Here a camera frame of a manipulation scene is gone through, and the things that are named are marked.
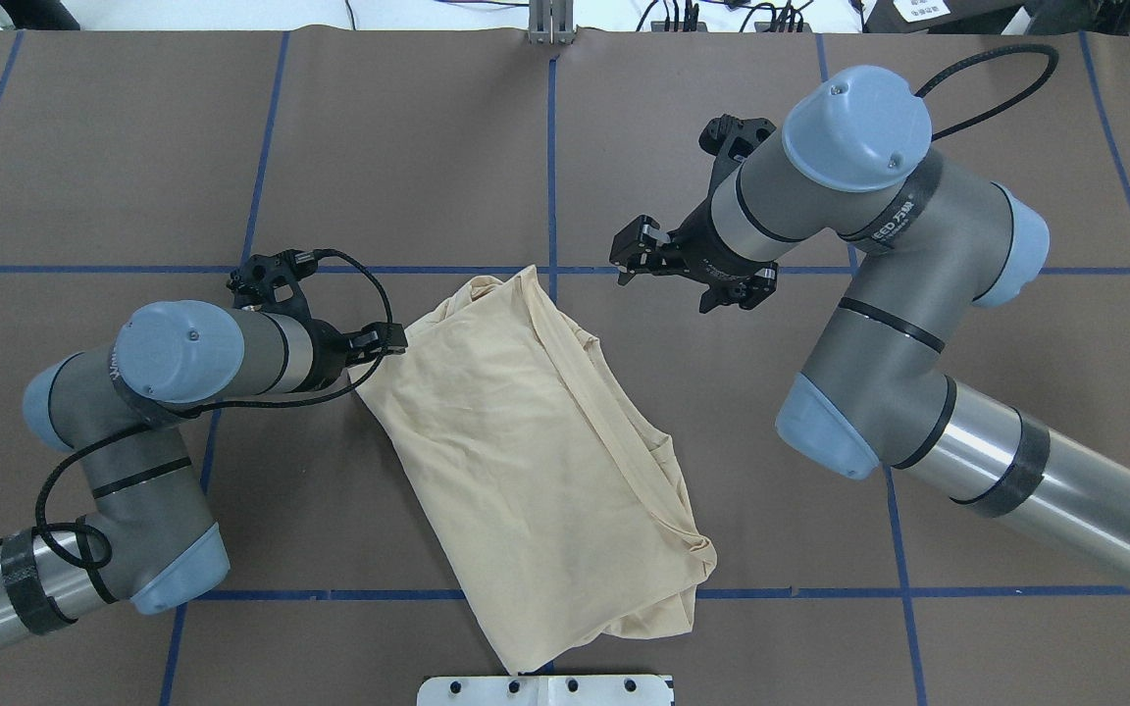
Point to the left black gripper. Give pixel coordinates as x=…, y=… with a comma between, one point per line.
x=330, y=352

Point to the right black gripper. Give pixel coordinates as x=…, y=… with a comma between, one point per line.
x=705, y=250

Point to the beige long-sleeve printed shirt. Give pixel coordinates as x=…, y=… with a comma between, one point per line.
x=562, y=511

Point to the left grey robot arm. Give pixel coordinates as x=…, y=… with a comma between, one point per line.
x=116, y=411

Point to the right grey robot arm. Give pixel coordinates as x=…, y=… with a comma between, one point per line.
x=856, y=157

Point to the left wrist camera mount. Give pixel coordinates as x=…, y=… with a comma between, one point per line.
x=271, y=283

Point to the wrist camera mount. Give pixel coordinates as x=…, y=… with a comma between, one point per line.
x=271, y=283
x=730, y=141

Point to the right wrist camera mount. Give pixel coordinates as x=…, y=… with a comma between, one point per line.
x=730, y=141

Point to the aluminium frame post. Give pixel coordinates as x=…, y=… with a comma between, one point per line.
x=551, y=22

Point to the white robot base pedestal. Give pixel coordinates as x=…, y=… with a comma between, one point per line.
x=636, y=689

